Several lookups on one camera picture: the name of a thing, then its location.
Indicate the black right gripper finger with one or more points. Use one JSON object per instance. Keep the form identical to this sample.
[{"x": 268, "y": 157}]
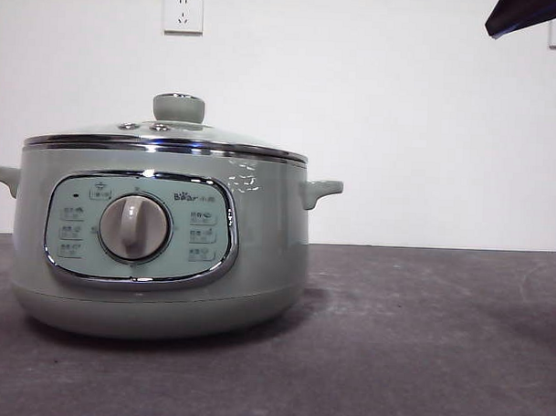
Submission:
[{"x": 531, "y": 13}]

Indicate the glass lid with green knob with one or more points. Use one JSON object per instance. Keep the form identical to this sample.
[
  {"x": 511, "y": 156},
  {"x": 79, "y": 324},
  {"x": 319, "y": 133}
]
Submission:
[{"x": 178, "y": 108}]

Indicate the pale green electric cooking pot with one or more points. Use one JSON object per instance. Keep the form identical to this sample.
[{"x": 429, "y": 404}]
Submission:
[{"x": 165, "y": 309}]

